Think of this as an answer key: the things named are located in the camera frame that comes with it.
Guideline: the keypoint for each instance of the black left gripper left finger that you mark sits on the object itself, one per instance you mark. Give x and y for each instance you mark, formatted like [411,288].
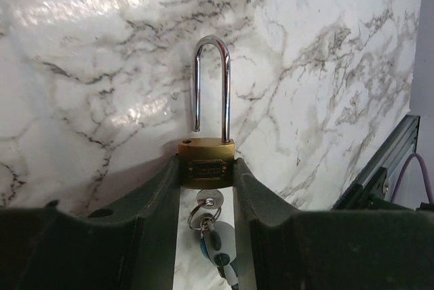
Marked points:
[128,244]

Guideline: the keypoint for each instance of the key with robot keychain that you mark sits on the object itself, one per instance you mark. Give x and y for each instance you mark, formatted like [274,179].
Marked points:
[217,238]

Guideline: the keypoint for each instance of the long shackle brass padlock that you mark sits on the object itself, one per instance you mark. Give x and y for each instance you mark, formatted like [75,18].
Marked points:
[208,163]

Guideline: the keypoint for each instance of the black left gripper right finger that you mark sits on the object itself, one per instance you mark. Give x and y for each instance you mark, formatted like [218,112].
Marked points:
[281,247]

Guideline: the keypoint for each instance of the aluminium frame profile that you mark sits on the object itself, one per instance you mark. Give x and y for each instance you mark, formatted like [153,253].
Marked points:
[374,186]

